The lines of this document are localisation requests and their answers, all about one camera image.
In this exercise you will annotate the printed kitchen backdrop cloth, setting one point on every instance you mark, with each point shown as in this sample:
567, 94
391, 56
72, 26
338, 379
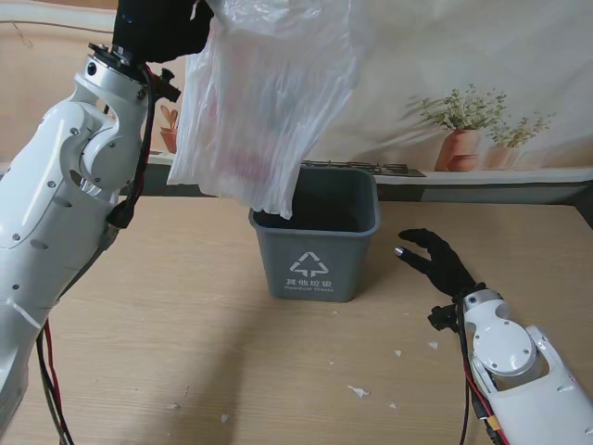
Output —
463, 46

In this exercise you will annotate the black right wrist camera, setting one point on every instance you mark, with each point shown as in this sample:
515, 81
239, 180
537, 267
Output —
442, 319

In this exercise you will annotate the large white paper scrap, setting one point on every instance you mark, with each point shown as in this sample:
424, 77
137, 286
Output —
357, 391

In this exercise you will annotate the grey plastic waste bin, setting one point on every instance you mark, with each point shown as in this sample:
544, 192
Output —
319, 259

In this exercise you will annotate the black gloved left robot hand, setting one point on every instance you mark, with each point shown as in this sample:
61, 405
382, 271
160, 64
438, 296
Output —
157, 32

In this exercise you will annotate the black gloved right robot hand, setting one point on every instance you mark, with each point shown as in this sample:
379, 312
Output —
445, 269

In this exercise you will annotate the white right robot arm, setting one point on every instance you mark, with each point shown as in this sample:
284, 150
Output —
505, 343

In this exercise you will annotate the white plastic garbage bag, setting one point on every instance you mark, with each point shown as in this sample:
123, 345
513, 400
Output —
259, 106

